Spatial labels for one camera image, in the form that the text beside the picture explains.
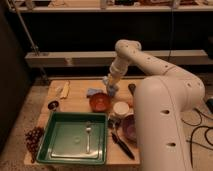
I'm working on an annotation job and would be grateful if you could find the purple bowl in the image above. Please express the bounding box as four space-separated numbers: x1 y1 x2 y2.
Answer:
122 114 137 142

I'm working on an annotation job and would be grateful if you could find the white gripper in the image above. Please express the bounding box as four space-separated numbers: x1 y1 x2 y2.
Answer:
107 59 129 86

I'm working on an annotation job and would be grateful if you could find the silver fork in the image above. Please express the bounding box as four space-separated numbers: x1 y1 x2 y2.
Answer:
86 122 91 154

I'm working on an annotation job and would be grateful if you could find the bunch of red grapes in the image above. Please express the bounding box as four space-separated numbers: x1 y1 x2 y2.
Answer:
25 127 44 163

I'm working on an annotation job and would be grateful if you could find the grey metal shelf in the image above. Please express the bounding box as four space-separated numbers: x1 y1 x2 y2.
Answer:
25 50 213 68

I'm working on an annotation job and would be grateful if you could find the orange bowl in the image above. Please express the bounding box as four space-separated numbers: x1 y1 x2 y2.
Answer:
89 93 111 112

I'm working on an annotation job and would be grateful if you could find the white cup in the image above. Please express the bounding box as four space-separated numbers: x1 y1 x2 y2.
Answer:
113 101 129 118

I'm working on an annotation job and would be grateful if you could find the black floor cable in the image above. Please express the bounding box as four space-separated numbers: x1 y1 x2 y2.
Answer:
181 96 213 168

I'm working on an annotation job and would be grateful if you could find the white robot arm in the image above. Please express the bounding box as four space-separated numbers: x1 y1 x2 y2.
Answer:
106 39 205 171

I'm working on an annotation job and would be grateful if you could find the black handled utensil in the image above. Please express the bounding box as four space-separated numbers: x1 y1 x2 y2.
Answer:
108 119 135 160

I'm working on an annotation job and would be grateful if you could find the light blue towel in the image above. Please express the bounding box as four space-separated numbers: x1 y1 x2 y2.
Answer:
102 76 119 97

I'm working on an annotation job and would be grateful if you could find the blue cloth piece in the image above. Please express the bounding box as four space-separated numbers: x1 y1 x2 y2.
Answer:
86 88 103 98

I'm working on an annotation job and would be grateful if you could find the small black round lid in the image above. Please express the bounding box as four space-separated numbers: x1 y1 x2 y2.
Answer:
48 100 59 111

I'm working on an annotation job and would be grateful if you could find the green plastic tray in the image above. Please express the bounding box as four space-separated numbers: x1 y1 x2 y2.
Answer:
36 112 108 165

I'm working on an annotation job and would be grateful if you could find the black rectangular block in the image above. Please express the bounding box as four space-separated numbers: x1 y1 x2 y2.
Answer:
128 83 136 96

